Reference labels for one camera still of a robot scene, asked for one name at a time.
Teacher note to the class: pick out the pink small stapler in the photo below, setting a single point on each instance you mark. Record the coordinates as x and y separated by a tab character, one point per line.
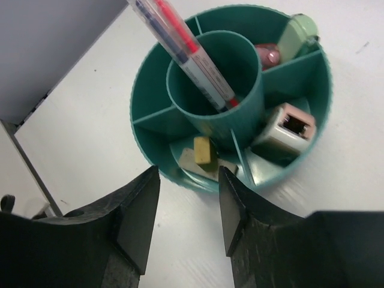
288	133

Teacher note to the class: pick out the green pen cap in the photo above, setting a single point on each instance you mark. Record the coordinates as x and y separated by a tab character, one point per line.
301	30

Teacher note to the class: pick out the red pen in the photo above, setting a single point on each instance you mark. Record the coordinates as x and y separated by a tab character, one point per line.
198	66

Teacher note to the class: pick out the grey eraser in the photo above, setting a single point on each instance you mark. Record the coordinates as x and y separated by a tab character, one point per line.
187	162

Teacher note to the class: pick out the pink correction tape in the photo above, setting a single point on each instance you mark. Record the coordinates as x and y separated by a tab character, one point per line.
269	55

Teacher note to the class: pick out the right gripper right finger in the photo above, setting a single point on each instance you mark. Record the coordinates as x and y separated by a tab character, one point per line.
271	247

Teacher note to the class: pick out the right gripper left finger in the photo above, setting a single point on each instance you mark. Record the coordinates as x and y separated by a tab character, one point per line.
103	244

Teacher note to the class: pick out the grey clear pen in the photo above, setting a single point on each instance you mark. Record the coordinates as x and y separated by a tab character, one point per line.
150	15

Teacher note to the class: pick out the teal round organizer container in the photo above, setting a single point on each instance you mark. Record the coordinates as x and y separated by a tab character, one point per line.
241	86

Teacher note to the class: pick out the yellow eraser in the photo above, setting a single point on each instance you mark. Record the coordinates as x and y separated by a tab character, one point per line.
202	150

